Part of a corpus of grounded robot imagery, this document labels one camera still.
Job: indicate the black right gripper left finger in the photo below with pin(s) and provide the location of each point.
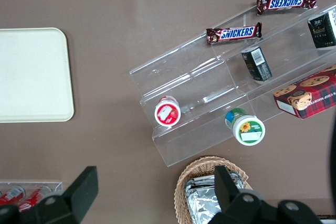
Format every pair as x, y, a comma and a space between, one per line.
65, 208

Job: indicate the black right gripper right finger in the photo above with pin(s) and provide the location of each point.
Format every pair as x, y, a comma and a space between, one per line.
236, 203

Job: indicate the oval wicker basket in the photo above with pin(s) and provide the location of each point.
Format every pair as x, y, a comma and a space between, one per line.
181, 187

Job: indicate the beige plastic tray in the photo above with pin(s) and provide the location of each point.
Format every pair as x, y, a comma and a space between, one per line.
31, 77

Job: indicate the clear acrylic bottle rack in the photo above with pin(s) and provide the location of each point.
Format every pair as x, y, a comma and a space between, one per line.
56, 185

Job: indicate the aluminium foil container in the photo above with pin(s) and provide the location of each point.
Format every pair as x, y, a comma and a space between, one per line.
202, 203

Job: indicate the red cola bottle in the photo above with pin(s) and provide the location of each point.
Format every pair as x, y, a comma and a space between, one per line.
32, 199
10, 195

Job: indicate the green lid yogurt cup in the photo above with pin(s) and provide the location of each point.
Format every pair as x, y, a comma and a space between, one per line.
248, 129

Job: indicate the red lid yogurt cup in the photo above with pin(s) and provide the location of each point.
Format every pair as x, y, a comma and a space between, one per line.
167, 113

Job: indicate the clear acrylic tiered stand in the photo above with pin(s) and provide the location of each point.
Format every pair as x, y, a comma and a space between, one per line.
199, 82

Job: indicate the red tartan cookie box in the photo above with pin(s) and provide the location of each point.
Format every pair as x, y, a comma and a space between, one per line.
309, 95

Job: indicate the small black drink carton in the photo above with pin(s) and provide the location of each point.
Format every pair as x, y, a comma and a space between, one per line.
257, 64
323, 30

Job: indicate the Snickers chocolate bar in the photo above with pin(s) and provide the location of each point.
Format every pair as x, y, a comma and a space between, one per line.
286, 2
235, 33

